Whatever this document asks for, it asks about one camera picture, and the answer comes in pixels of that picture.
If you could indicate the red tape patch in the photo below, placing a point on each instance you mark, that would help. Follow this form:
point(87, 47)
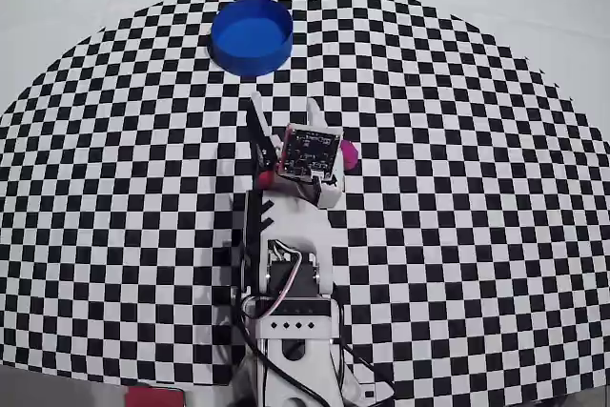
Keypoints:
point(264, 179)

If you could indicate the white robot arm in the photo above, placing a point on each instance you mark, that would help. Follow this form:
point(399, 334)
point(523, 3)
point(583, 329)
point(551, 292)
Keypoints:
point(295, 331)

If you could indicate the red flat object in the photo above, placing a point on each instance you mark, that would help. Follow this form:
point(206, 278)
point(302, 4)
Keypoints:
point(155, 397)

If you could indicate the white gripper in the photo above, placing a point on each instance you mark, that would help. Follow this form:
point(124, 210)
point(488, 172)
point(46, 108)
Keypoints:
point(261, 136)

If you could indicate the pink faceted ball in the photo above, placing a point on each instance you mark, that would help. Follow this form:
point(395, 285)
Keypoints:
point(350, 155)

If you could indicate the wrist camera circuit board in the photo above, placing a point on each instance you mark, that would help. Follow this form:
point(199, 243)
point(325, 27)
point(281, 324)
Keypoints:
point(307, 152)

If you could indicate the blue round box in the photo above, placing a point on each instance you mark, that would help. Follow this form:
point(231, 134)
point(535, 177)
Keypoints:
point(248, 35)

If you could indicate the black white checkered mat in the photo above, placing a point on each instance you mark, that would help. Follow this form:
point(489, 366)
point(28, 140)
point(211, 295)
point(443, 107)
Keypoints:
point(453, 188)

